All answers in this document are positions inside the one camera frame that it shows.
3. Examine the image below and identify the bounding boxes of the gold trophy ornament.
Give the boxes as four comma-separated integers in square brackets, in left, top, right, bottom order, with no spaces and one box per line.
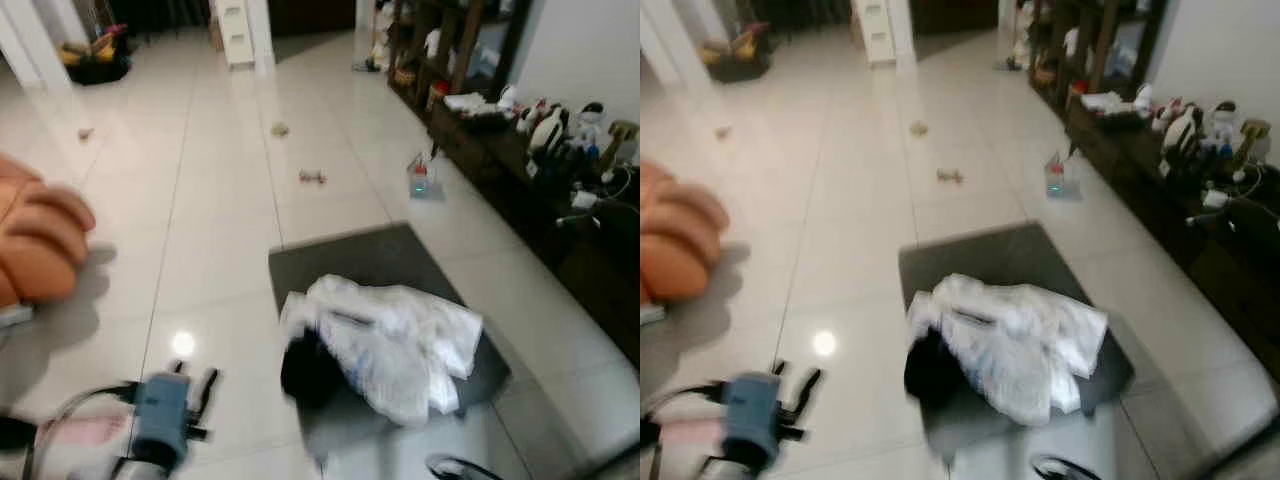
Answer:
[1237,118,1273,166]
[605,120,640,166]

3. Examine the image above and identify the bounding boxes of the dark wooden sideboard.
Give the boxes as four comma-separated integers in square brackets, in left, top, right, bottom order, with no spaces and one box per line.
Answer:
[385,60,640,366]
[1030,60,1280,386]

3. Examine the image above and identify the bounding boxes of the small clear box red part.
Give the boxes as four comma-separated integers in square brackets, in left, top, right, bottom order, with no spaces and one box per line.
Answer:
[1043,152,1079,199]
[405,155,441,201]

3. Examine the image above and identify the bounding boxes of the white astronaut figurine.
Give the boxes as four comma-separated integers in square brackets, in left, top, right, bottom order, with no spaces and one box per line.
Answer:
[575,102,609,151]
[1207,102,1241,151]

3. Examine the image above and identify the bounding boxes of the white black penguin figurine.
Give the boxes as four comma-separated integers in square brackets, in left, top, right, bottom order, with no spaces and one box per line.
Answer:
[1165,108,1203,153]
[530,108,569,153]

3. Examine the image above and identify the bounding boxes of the white drawer cabinet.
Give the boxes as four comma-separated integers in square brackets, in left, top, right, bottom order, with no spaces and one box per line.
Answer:
[855,0,916,69]
[215,0,276,69]

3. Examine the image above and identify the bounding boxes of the tall dark wooden shelf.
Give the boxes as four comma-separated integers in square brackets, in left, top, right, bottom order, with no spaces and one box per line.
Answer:
[385,0,531,111]
[1025,0,1171,111]

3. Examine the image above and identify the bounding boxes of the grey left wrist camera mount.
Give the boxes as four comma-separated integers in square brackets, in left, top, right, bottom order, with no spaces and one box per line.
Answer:
[130,372,193,471]
[720,372,783,471]

